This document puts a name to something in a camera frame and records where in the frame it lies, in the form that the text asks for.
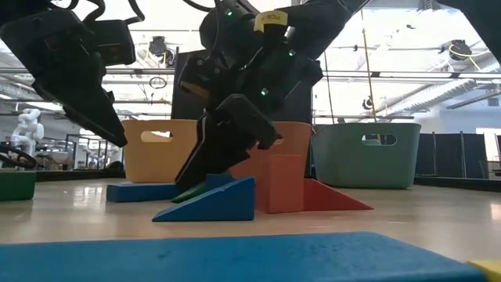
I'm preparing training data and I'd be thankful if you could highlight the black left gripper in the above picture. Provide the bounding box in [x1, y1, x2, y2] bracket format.
[0, 7, 128, 148]

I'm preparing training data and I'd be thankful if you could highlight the black ceiling lamp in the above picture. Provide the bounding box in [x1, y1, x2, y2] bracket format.
[148, 36, 176, 67]

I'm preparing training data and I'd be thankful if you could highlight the yellow band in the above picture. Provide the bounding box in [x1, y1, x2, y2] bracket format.
[253, 10, 290, 33]

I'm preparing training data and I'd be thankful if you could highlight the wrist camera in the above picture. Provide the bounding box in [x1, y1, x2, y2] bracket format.
[178, 52, 220, 107]
[88, 19, 137, 67]

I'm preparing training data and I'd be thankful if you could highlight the black hanging cable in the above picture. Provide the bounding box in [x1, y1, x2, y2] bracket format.
[323, 50, 336, 125]

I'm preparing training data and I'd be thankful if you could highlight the yellow plastic bin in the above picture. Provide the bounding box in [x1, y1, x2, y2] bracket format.
[122, 119, 199, 184]

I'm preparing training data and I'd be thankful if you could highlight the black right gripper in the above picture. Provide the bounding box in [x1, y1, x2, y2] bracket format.
[174, 42, 324, 191]

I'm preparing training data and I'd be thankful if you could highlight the yellow hanging cable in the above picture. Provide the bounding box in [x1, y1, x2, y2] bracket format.
[359, 9, 378, 123]

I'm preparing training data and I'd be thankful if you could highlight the long green block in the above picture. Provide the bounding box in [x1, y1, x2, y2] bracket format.
[0, 170, 37, 203]

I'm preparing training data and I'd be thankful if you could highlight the long blue block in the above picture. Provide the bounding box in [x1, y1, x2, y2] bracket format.
[106, 182, 182, 204]

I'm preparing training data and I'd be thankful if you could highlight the green rectangular block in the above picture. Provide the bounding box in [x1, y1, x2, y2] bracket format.
[171, 181, 207, 204]

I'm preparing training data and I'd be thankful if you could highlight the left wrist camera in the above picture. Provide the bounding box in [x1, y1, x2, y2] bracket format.
[88, 19, 137, 67]

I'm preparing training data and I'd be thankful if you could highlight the blue wedge block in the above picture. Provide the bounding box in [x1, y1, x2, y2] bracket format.
[151, 175, 256, 223]

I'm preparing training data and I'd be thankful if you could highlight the black camera cable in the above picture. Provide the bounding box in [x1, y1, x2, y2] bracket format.
[50, 0, 146, 25]

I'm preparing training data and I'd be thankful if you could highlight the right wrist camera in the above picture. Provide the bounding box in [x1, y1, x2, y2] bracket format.
[178, 52, 220, 107]

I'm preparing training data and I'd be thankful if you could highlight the red wedge block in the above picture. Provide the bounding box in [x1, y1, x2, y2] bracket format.
[303, 179, 374, 212]

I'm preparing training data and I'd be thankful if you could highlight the orange plastic bin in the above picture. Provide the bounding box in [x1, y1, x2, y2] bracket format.
[229, 121, 314, 185]

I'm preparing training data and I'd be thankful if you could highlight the white humanoid robot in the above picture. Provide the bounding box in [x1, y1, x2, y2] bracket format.
[10, 108, 45, 152]

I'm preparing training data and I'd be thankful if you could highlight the large blue block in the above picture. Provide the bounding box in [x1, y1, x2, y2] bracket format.
[0, 231, 488, 282]

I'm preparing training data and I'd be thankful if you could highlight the black curved cable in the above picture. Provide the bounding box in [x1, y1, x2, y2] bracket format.
[0, 143, 38, 170]

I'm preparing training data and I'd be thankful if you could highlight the yellow block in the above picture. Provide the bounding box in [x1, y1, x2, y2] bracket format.
[467, 259, 501, 282]

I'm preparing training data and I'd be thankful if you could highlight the dark blue partition panel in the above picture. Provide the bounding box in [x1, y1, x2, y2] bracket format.
[415, 132, 435, 177]
[435, 132, 463, 178]
[463, 133, 488, 180]

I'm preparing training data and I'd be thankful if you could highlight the orange wedge block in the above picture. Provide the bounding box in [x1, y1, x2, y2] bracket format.
[254, 154, 305, 215]

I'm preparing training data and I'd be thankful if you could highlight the teal plastic bin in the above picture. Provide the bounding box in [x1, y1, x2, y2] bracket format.
[312, 123, 422, 190]

